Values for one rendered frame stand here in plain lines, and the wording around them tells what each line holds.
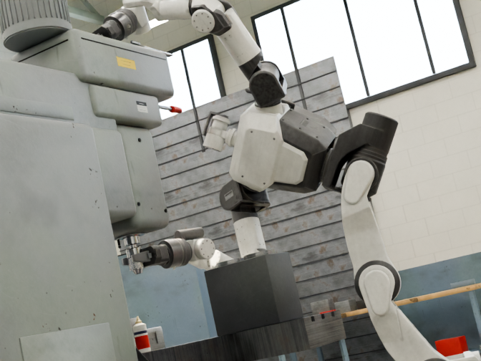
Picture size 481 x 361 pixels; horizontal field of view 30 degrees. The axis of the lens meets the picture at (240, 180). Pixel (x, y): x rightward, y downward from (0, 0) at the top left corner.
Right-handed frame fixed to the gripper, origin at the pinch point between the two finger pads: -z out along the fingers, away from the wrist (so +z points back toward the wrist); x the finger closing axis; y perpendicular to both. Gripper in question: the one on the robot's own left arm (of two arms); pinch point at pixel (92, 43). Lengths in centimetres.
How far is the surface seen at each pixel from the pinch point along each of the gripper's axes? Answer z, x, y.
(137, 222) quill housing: -35, -12, -49
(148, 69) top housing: 4.1, -10.1, -16.2
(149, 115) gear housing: -6.5, -10.1, -27.5
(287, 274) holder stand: -28, -44, -81
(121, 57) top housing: -5.9, -14.0, -8.2
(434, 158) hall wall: 609, 338, -308
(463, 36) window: 680, 273, -212
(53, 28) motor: -23.1, -16.7, 9.3
